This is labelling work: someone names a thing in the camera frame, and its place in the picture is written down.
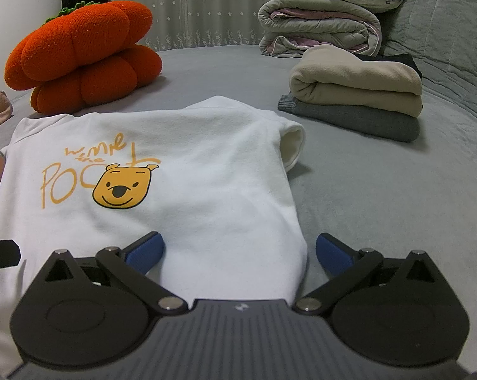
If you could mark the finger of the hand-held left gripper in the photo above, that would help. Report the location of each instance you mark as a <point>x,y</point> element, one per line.
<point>3,255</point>

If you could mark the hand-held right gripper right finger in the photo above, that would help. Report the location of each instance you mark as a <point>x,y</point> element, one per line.
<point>333,255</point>

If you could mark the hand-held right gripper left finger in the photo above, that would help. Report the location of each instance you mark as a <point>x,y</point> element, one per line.
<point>147,253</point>

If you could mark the folded grey purple duvet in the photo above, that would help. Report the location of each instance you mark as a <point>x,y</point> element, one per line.
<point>313,23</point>

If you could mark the folded beige fleece garment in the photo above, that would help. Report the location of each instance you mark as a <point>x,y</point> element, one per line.
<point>353,83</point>

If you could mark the folded grey knit sweater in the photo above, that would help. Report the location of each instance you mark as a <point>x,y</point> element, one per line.
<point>361,122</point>

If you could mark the grey star pattern curtain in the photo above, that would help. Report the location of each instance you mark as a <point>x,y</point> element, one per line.
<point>202,8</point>

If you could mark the folded black garment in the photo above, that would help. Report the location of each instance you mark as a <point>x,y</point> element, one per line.
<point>404,63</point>

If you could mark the orange pumpkin plush pillow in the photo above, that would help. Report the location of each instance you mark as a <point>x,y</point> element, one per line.
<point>84,43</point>

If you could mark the white bear print sweatshirt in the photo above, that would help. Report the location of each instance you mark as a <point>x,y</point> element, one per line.
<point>183,158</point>

